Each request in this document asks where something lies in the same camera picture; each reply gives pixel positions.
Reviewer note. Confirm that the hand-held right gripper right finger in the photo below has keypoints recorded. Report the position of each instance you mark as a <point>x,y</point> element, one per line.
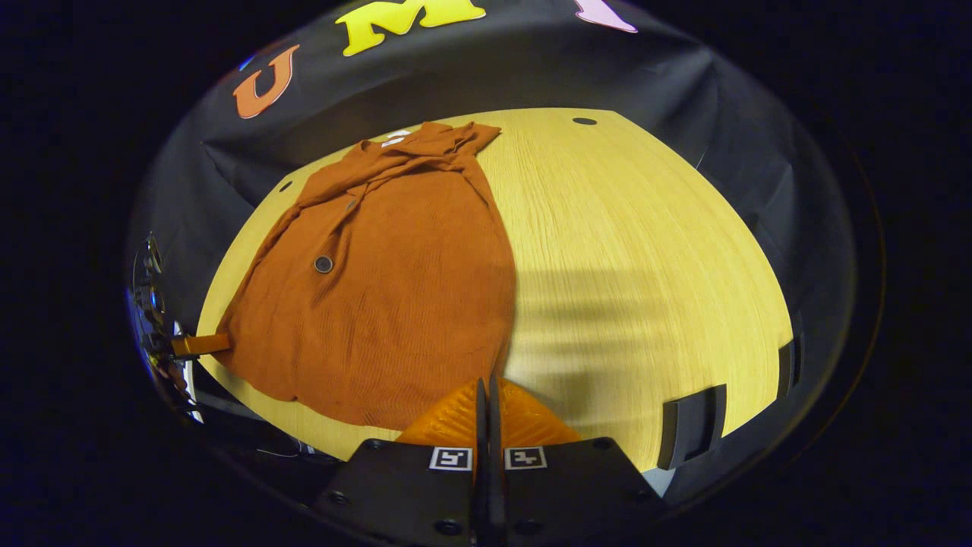
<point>569,490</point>

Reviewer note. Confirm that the white tape strip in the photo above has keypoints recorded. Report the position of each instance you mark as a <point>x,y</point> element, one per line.
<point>398,134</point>

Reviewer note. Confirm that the black table edge bracket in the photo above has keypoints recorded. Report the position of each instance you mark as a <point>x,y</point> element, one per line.
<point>691,425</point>
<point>790,365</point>

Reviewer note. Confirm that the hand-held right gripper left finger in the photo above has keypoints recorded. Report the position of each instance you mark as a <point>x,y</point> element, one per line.
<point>402,490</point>

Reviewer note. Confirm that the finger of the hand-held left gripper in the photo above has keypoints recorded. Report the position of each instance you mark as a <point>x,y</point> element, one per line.
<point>199,345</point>

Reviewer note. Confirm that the black backdrop cloth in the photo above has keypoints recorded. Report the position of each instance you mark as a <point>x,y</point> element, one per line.
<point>493,68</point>

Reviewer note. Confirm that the orange button-up shirt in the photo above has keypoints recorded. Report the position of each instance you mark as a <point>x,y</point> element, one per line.
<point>395,304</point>

